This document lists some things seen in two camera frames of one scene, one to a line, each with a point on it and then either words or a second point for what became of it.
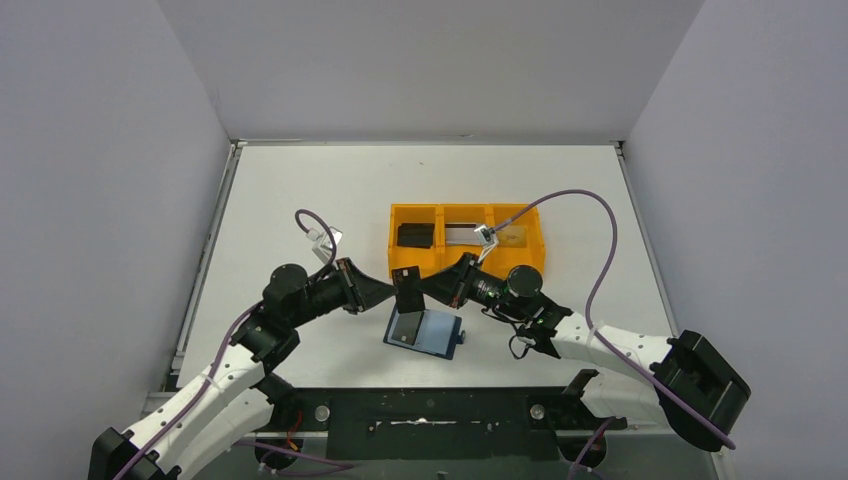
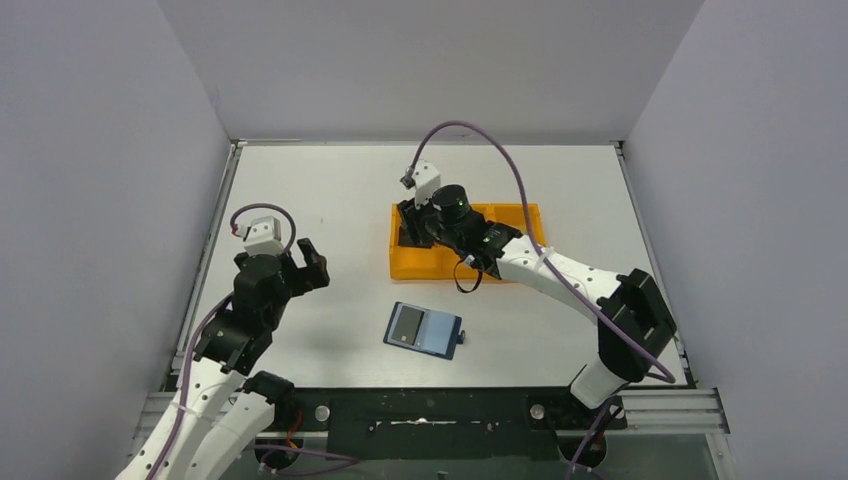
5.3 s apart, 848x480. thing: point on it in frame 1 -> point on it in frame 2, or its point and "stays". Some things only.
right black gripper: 459,282 -> 416,221
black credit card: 406,326 stays
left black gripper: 351,285 -> 291,270
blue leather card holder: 431,332 stays
